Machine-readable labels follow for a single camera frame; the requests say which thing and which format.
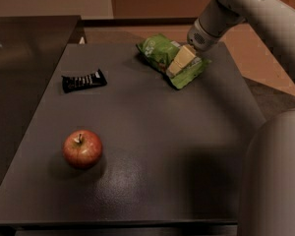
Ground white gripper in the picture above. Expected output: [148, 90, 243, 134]
[166, 20, 219, 78]

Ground green rice chip bag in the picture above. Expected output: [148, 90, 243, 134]
[137, 33, 210, 89]

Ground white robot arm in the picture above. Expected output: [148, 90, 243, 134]
[186, 0, 295, 236]

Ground red apple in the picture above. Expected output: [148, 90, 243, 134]
[62, 130, 102, 169]

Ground black snack bar wrapper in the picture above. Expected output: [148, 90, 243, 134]
[62, 69, 107, 93]

